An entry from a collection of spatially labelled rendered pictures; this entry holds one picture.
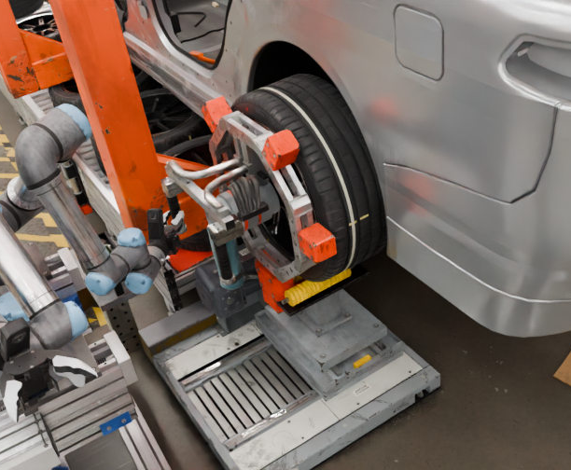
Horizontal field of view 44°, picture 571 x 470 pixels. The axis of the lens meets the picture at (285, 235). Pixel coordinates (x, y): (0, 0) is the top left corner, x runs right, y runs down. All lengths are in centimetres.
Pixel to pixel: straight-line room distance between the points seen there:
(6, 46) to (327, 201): 269
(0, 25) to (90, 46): 197
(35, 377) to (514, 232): 105
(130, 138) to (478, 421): 157
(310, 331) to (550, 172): 139
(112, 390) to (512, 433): 139
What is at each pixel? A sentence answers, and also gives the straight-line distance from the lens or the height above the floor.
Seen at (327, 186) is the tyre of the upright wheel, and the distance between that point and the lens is 203.
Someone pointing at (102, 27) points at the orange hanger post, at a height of 139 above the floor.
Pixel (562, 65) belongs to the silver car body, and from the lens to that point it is 161.
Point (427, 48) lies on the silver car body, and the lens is 166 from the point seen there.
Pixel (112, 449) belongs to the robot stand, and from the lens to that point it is 255.
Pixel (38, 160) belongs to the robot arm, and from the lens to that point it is 191.
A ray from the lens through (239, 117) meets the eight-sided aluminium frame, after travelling 223.
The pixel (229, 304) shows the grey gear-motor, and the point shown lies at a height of 30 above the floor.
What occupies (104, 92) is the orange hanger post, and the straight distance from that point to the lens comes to 242.
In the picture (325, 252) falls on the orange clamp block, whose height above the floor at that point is 84.
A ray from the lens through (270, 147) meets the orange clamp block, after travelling 200.
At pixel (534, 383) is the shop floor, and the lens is 283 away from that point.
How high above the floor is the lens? 211
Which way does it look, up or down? 36 degrees down
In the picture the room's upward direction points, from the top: 10 degrees counter-clockwise
